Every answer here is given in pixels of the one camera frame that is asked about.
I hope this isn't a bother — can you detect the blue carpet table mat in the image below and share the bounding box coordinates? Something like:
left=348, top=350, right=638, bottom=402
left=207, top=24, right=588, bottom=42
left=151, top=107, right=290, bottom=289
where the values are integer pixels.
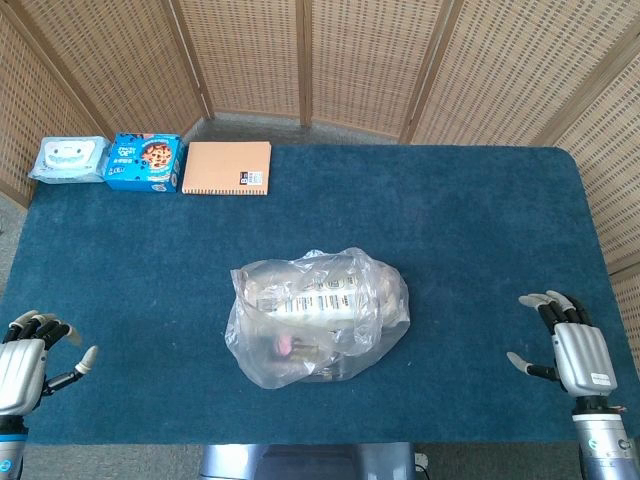
left=0, top=144, right=627, bottom=447

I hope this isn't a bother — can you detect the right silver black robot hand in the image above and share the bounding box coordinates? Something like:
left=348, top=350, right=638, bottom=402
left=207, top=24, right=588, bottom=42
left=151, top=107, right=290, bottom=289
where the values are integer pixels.
left=506, top=289, right=619, bottom=401

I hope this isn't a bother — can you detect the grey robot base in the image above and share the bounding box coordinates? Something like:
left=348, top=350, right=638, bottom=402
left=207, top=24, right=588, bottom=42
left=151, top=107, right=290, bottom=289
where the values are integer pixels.
left=198, top=442, right=417, bottom=480

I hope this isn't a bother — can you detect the orange spiral notebook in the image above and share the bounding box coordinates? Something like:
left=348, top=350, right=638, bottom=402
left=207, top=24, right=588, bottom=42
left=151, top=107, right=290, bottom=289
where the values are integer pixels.
left=180, top=141, right=274, bottom=197

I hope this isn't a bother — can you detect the blue cookie box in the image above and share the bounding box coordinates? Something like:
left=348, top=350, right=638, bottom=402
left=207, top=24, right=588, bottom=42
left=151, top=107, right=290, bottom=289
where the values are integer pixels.
left=101, top=131, right=184, bottom=194

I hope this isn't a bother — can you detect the light blue wet wipes pack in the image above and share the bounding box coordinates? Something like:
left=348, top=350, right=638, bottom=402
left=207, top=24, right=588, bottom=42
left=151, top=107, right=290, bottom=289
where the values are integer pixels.
left=28, top=136, right=111, bottom=186

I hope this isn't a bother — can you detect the white labelled food package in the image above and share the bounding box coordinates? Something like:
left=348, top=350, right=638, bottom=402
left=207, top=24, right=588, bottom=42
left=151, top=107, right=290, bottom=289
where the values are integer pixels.
left=243, top=263, right=409, bottom=327

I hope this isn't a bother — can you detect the woven bamboo folding screen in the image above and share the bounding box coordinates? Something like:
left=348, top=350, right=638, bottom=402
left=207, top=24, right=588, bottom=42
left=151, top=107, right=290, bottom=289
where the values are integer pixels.
left=0, top=0, right=640, bottom=321

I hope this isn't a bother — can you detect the clear plastic bag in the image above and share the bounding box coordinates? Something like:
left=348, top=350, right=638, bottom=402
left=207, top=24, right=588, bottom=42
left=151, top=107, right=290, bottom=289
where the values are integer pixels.
left=224, top=246, right=412, bottom=391

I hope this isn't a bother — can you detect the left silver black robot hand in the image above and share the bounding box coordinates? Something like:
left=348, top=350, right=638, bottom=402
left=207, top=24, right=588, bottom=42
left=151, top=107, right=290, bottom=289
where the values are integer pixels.
left=0, top=309, right=99, bottom=416

